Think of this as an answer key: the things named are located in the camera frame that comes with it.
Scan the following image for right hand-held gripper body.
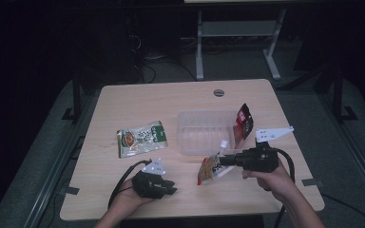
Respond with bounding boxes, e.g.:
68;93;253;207
234;126;295;174

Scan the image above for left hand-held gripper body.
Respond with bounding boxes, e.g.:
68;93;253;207
131;158;169;200

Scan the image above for red and white snack packet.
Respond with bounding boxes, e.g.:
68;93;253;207
197;140;236;186

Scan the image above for clear plastic container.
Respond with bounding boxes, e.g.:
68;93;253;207
176;109;247;157

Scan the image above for red and black snack packet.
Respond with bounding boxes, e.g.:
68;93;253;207
233;103;255;150

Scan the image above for green and white snack packet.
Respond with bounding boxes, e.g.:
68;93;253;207
116;120;169;160

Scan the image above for person's left hand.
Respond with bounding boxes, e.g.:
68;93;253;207
108;179;156;217

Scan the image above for person's right hand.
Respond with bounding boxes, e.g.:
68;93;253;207
241;166;295;202

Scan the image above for grey tape strip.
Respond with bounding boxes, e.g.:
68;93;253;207
301;178;325;188
59;185;80;196

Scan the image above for black metal stand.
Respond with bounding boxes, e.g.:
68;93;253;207
61;70;84;123
331;61;359;123

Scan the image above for left hand-held gripper black cable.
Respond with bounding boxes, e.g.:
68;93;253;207
107;160;152;209

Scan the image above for hand-held gripper black cable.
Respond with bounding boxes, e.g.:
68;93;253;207
274;147;297;228
107;160;152;209

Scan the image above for right hand-held gripper black cable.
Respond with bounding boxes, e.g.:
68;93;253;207
274;147;297;228

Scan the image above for black floor cable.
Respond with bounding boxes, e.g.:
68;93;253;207
321;192;365;228

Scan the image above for black floor cables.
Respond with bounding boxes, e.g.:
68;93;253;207
137;34;198;84

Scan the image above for white metal table frame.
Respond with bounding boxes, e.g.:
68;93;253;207
195;9;288;81

